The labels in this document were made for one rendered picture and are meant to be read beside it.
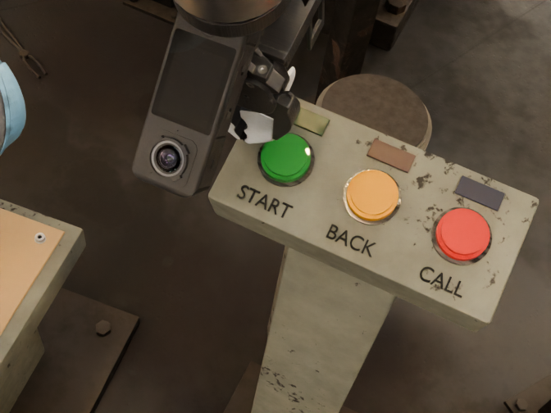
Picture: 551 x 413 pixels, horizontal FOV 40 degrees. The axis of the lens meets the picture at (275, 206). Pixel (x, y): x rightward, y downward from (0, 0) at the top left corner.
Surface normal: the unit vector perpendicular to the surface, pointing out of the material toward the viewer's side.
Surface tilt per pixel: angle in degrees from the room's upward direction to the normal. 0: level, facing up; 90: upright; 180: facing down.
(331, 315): 90
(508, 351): 0
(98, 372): 0
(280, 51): 20
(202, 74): 48
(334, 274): 90
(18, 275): 0
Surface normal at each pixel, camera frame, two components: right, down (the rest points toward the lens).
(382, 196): -0.05, -0.29
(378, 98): 0.11, -0.57
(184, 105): -0.28, 0.14
